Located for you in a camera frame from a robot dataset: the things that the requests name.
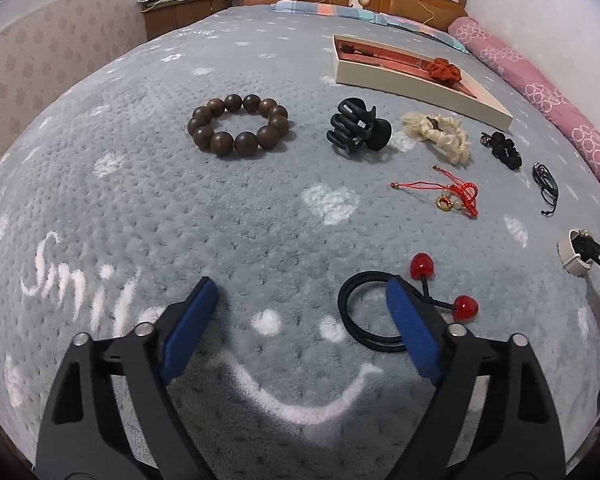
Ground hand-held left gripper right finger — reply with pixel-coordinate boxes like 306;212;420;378
380;275;566;480

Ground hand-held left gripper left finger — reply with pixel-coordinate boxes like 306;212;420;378
35;276;220;480

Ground white bangle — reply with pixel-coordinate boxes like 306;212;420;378
558;229;594;277

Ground black hair tie red hearts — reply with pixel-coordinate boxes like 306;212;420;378
337;253;480;353

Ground white box red lining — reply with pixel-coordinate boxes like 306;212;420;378
332;34;514;135

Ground grey printed blanket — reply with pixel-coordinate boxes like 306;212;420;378
0;4;600;480

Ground black scrunchie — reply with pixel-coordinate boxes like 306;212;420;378
481;131;524;171

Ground pink patterned bolster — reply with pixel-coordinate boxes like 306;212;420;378
447;16;600;207

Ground cream scrunchie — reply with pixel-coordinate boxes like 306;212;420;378
401;111;474;166

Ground black hair claw clip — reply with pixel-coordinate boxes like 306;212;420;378
326;98;393;157

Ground red scrunchie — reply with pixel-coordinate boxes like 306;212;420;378
426;57;462;83

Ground wooden nightstand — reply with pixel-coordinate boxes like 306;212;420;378
140;0;234;42

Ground striped bed sheet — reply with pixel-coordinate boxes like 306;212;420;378
270;0;471;54

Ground black cord bracelet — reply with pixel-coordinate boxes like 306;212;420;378
531;162;560;219

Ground red braided string bracelet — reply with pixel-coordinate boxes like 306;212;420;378
389;164;480;219

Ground brown wooden bead bracelet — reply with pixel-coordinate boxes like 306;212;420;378
187;93;291;160

